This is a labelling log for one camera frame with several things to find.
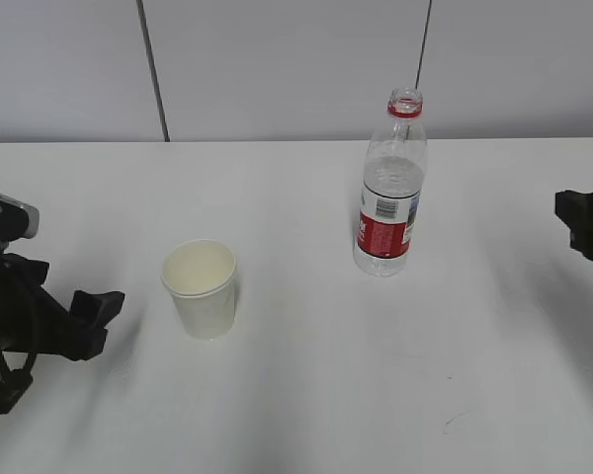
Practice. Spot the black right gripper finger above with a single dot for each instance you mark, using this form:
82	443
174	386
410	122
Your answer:
575	210

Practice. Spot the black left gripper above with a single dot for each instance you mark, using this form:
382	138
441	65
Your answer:
32	321

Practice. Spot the white paper cup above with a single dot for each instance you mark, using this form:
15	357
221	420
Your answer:
199	275

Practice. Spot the clear water bottle red label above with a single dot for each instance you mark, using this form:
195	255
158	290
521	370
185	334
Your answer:
393	177

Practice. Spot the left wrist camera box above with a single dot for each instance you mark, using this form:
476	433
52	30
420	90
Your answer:
17	220

